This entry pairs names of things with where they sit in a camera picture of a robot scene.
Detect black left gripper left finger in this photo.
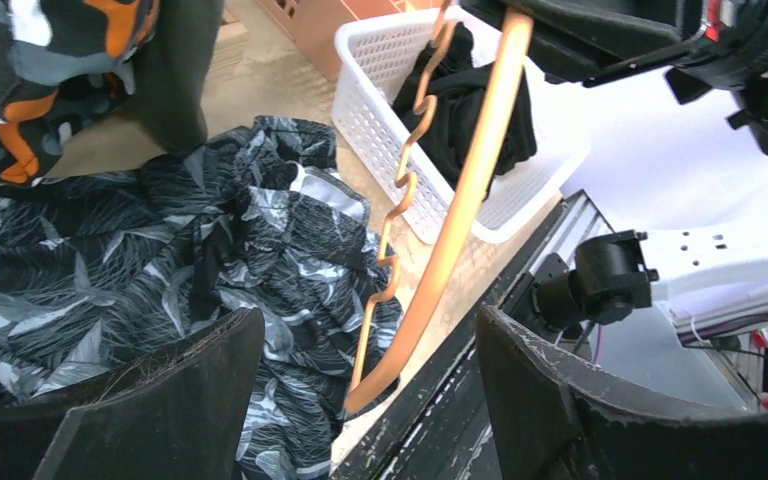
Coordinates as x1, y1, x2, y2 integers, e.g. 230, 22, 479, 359
0, 309, 264, 479

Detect olive green shorts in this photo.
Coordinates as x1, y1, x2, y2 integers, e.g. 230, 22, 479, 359
123, 0, 224, 151

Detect black shorts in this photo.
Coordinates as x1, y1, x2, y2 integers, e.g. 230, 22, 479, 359
419, 24, 538, 187

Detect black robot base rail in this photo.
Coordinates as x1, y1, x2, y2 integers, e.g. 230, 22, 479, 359
331, 192, 608, 479

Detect orange plastic file organizer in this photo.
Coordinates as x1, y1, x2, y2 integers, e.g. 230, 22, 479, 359
257, 0, 442, 81

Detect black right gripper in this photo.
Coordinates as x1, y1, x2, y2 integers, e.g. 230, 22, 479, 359
461, 0, 768, 156

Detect orange camouflage shorts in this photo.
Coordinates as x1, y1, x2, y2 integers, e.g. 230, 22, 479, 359
0, 1, 160, 185

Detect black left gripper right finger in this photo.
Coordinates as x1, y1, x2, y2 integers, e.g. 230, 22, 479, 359
476, 307, 768, 479

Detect dark leaf-print shorts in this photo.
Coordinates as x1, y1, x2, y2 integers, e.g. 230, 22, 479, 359
0, 116, 389, 479

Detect orange plastic hanger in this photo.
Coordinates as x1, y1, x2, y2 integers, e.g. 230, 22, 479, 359
344, 2, 534, 414

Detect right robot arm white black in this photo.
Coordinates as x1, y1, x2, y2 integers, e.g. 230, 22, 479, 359
465, 1, 768, 332

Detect white plastic basket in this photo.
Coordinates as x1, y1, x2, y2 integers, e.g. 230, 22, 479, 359
331, 9, 590, 244

